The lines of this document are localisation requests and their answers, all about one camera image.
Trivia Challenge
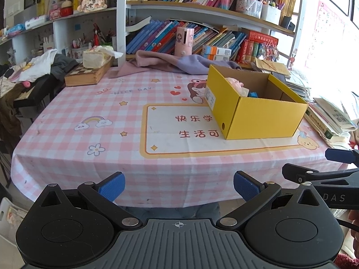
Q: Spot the yellow cardboard box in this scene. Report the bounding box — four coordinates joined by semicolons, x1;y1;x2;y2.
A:
205;65;307;140

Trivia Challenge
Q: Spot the blue plastic bag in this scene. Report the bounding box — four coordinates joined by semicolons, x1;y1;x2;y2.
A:
248;92;258;98

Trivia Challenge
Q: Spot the pink plush pig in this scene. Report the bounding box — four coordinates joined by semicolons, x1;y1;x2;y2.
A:
226;78;249;97

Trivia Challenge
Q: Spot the person's right hand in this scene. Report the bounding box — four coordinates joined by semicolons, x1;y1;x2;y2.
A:
349;210;359;259

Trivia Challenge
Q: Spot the stack of papers books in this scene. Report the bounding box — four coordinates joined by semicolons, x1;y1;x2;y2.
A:
305;97;358;149

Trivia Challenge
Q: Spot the pink checkered tablecloth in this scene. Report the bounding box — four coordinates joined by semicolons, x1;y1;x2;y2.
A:
11;71;343;208

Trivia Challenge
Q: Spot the wooden chess box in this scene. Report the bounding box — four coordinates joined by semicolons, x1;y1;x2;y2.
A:
64;60;113;87

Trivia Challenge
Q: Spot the black side table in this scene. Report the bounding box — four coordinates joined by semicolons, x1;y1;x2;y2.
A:
5;74;63;108

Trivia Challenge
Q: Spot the pink purple cloth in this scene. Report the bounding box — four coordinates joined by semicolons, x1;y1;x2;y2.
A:
106;50;242;78

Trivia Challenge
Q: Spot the tissue pack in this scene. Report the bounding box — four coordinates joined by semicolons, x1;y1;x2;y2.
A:
83;46;123;69

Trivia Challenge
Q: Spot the dark grey garment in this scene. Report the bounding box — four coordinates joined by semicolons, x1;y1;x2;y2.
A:
50;54;79;81

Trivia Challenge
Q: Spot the red book box set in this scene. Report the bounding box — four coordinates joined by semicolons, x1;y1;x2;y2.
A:
235;28;279;64

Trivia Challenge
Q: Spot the orange white box stack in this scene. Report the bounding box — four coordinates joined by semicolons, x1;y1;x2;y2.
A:
201;46;232;62

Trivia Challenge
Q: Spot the white shirt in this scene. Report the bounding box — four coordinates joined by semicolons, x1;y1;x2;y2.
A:
9;49;57;83

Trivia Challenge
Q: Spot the pink cylindrical device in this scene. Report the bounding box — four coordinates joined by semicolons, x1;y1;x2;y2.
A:
174;27;195;57

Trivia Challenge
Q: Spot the white pen holder box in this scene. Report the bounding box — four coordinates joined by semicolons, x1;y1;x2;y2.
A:
260;4;281;25

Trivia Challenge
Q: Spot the white bookshelf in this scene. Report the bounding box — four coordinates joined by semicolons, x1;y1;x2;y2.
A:
1;0;303;64

